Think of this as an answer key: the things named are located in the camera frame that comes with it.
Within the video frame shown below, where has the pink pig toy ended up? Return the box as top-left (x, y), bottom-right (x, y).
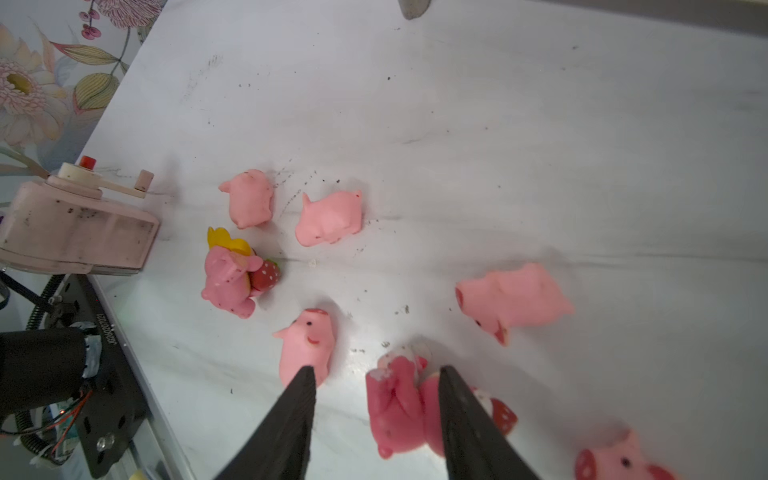
top-left (574, 430), bottom-right (678, 480)
top-left (295, 190), bottom-right (363, 247)
top-left (273, 308), bottom-right (336, 387)
top-left (455, 263), bottom-right (574, 346)
top-left (219, 169), bottom-right (274, 229)

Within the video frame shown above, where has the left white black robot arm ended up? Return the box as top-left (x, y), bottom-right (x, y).
top-left (1, 328), bottom-right (103, 416)

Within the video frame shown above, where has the pink bear with yellow flower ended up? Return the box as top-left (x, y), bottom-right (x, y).
top-left (201, 227), bottom-right (282, 319)

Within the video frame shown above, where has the dark pink strawberry bear toy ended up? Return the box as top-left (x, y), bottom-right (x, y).
top-left (365, 347), bottom-right (519, 460)

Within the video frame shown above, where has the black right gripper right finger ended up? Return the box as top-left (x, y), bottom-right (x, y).
top-left (438, 365), bottom-right (537, 480)

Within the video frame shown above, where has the pink ceramic jar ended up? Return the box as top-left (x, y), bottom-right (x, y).
top-left (1, 156), bottom-right (160, 276)

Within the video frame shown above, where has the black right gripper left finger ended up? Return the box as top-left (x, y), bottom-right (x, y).
top-left (217, 366), bottom-right (316, 480)

